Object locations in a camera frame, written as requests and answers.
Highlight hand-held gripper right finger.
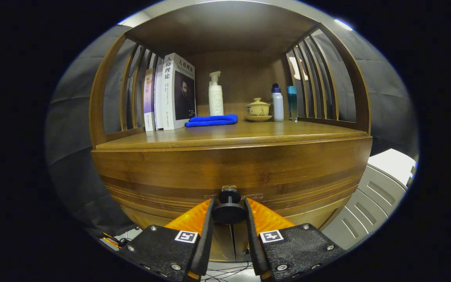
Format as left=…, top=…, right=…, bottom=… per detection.
left=244, top=197, right=345, bottom=280

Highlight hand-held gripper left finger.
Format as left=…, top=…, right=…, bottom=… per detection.
left=118, top=198, right=215, bottom=280

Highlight black round drawer knob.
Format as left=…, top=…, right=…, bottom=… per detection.
left=212, top=189, right=247, bottom=225

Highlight wooden drawer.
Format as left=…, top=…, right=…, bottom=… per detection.
left=91, top=135, right=373, bottom=231

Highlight wooden countertop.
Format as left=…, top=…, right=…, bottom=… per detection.
left=94, top=103, right=368, bottom=151

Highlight grey filing cabinet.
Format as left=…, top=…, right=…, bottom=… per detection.
left=321, top=148, right=418, bottom=251

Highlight wooden cabinet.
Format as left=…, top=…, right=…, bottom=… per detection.
left=88, top=0, right=373, bottom=263

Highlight folded blue cloth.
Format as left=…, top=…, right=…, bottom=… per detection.
left=185, top=114, right=238, bottom=128

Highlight yellow lidded tea cup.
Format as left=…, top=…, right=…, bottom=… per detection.
left=244, top=98, right=273, bottom=122

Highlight white bottle with blue cap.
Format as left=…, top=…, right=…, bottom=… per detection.
left=271, top=83, right=284, bottom=122

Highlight white pump bottle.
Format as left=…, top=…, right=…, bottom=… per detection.
left=208, top=71, right=224, bottom=116

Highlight teal glass bottle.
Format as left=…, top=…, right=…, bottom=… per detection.
left=287, top=86, right=298, bottom=122

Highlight thin white book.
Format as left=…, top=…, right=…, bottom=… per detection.
left=154, top=57, right=165, bottom=130

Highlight thick white portrait book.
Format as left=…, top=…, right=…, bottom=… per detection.
left=161, top=53, right=197, bottom=130

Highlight purple book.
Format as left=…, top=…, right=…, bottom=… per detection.
left=143, top=67, right=156, bottom=132

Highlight black backdrop cloth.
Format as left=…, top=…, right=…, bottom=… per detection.
left=45, top=24, right=420, bottom=237

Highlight black floor cables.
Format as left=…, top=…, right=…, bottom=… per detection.
left=204, top=262, right=259, bottom=282

